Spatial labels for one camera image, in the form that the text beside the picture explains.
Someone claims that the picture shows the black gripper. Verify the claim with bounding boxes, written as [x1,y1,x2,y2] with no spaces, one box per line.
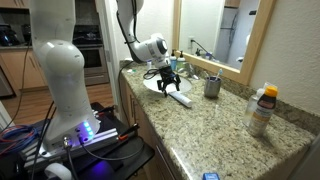
[156,64,182,98]

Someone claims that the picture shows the white toothpaste tube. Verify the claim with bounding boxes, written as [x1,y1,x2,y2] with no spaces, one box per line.
[168,92,194,109]

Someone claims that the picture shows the white oval sink basin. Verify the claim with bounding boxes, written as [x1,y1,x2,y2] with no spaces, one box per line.
[142,72,194,95]

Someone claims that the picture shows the chrome faucet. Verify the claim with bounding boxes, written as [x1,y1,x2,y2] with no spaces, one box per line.
[177,62,201,81]

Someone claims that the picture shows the blue soap pump bottle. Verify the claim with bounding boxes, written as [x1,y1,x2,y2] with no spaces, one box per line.
[168,49,178,72]

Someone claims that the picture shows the green soap pump bottle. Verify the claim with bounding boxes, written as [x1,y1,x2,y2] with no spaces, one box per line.
[176,50,187,72]

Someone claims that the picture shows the grey metal cup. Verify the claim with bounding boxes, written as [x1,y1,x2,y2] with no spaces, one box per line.
[203,76,223,99]

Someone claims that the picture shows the wooden vanity cabinet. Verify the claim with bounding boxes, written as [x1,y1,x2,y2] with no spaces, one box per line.
[118,74,178,180]

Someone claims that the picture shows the white and blue toothbrush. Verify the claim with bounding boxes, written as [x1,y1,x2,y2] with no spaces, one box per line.
[213,68,224,83]

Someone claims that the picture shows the black clamp with orange tip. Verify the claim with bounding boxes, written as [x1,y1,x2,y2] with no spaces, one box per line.
[92,104,118,118]
[117,122,141,141]

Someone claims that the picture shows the black robot cart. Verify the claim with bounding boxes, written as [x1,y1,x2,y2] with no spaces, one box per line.
[0,101,155,180]

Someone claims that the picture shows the wood framed mirror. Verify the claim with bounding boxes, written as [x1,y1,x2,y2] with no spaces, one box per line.
[171,0,278,86]

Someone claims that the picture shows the black and steel oven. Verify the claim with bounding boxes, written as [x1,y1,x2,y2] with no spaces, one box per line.
[71,23,111,87]

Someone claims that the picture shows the sunscreen bottle with orange cap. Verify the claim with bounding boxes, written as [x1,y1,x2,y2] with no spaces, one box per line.
[247,85,279,138]

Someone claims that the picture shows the small blue box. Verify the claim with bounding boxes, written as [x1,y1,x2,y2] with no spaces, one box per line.
[202,171,221,180]

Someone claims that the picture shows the white tape roll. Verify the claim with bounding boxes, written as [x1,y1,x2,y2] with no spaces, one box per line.
[43,162,73,180]

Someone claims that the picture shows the wooden kitchen cabinet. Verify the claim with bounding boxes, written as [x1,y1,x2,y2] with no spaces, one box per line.
[0,46,48,92]

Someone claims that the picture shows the black power cable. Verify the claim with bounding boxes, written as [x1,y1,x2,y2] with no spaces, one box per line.
[116,60,135,125]

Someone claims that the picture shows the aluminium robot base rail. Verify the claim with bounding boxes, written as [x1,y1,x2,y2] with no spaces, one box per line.
[19,127,120,168]

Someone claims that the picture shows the black base cable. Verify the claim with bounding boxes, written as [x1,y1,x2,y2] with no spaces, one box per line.
[77,134,146,162]

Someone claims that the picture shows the black hanging cables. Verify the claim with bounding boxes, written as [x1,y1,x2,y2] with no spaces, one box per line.
[29,100,57,180]

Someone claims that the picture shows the coloured cable bundle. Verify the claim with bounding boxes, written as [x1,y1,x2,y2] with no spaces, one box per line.
[0,124,40,157]

